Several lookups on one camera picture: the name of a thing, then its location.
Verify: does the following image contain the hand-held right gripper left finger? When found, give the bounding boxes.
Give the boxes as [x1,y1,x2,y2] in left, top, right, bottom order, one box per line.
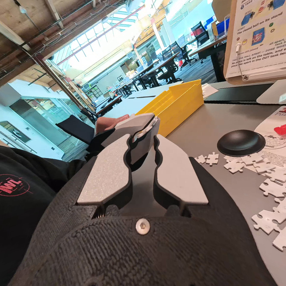
[77,134,134,209]

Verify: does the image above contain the white instruction leaflet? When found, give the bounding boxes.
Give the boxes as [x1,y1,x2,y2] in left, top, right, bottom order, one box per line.
[245,106,286,177]

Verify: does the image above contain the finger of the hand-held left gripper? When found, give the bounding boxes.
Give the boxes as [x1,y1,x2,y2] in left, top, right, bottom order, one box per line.
[130,118,161,165]
[114,113,156,137]

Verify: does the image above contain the white instruction board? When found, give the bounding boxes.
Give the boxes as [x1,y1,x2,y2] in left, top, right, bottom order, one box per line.
[223,0,286,85]

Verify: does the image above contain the spread of white puzzle pieces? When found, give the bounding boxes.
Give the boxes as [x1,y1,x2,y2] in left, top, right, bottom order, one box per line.
[194,152,286,252]

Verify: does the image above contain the person's left hand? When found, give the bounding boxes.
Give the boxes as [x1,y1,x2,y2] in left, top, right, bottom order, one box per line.
[94,114,130,135]

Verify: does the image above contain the blue storage crate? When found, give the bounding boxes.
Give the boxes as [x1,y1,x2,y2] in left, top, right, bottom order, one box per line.
[206,15,230,37]

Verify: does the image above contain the white board stand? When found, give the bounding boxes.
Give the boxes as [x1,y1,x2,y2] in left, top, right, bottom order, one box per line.
[257,79,286,105]

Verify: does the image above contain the black round puzzle stand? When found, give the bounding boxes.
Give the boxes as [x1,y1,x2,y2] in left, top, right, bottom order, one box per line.
[217,130,266,157]

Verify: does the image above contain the yellow plastic bin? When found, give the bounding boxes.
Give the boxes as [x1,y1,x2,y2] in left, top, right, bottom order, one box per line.
[135,79,204,137]

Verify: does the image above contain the clear plastic bag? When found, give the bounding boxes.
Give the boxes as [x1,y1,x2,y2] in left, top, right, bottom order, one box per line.
[202,84,219,101]

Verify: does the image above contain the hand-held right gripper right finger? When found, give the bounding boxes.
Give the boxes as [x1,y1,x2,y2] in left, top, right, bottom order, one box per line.
[153,135,209,212]

